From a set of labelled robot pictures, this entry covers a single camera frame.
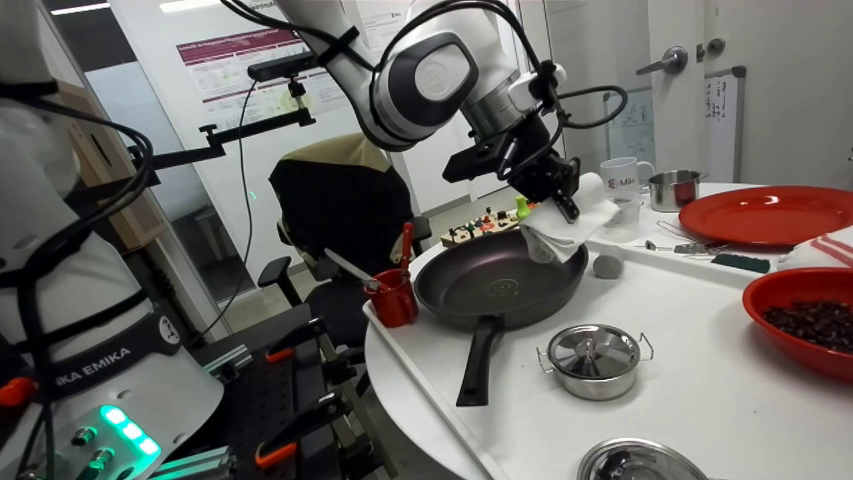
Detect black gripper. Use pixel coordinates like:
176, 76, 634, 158
498, 118, 588, 223

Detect white cloth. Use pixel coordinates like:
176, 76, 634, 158
517, 171, 622, 266

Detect black frying pan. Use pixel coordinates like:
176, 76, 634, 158
414, 232, 593, 408

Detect clear glass cup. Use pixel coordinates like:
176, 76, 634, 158
612, 200, 645, 243
600, 155, 656, 208

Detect small gray round object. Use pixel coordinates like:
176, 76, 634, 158
593, 252, 626, 283

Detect toy sushi board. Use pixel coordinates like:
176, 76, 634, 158
440, 208, 529, 250

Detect steel cup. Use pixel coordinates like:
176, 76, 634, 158
648, 167, 705, 214

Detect small whiteboard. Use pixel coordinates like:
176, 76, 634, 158
605, 84, 658, 167

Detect small lidded steel pot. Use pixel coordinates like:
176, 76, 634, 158
534, 323, 658, 406

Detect orange utensil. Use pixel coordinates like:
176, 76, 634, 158
394, 222, 420, 274

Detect white paper board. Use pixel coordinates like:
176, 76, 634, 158
705, 63, 750, 183

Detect red cup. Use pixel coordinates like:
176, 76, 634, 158
362, 266, 422, 331

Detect red plate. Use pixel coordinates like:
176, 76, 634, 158
678, 183, 853, 250

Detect silver deadbolt knob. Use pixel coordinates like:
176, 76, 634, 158
694, 35, 728, 63

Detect black office chair beige cover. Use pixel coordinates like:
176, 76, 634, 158
257, 130, 436, 354

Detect red bowl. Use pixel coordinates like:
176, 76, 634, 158
741, 266, 853, 383

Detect red striped white towel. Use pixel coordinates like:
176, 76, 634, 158
784, 223, 853, 272

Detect shallow steel bowl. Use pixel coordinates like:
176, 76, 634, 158
577, 434, 712, 480

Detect dark beans pile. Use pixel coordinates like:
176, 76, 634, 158
765, 300, 853, 354

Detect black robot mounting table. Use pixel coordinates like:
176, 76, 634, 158
189, 310, 402, 480

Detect poster with purple banner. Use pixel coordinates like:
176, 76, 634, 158
175, 24, 315, 110

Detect green silver bar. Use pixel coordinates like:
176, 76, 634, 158
147, 442, 235, 480

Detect brown wooden board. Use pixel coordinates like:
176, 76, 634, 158
65, 88, 171, 252

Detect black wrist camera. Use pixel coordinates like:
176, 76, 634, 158
440, 140, 506, 186

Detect silver door lever handle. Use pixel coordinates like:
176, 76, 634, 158
634, 46, 692, 76

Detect black handled knife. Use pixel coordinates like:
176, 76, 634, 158
644, 238, 773, 274

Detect silver utensil handle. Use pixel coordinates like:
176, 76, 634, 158
323, 247, 382, 291

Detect orange handled clamp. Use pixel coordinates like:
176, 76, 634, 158
251, 436, 303, 475
0, 376, 39, 411
263, 344, 303, 367

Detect thin camera cable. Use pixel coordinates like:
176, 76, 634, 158
200, 76, 263, 342

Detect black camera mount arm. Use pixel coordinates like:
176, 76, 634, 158
65, 76, 320, 210

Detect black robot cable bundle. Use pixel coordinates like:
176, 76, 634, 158
0, 0, 630, 480

